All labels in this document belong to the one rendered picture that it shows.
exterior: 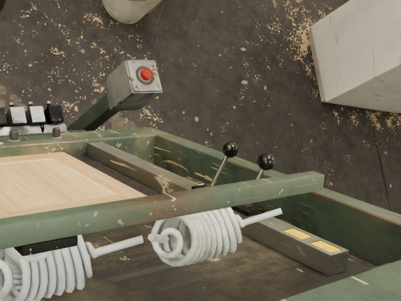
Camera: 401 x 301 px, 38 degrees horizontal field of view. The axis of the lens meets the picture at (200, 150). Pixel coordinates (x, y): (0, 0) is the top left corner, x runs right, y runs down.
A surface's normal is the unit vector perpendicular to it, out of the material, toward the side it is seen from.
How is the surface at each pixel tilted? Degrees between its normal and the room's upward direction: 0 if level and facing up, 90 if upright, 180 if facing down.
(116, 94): 90
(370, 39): 90
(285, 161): 0
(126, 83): 90
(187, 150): 90
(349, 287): 60
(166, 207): 30
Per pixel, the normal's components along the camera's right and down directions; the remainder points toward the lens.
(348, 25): -0.82, -0.06
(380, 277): 0.07, -0.97
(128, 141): 0.60, 0.22
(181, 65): 0.55, -0.30
